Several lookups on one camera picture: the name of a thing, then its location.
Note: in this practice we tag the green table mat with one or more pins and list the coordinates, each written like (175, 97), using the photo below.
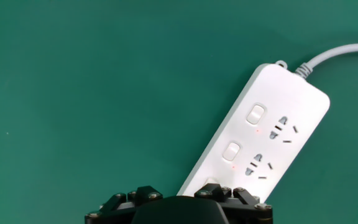
(89, 93)

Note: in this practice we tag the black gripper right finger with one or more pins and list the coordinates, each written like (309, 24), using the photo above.
(241, 199)

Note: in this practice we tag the white four-socket power strip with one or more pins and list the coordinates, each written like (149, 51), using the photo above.
(278, 102)

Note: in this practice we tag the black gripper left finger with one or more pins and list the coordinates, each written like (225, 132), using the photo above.
(118, 199)

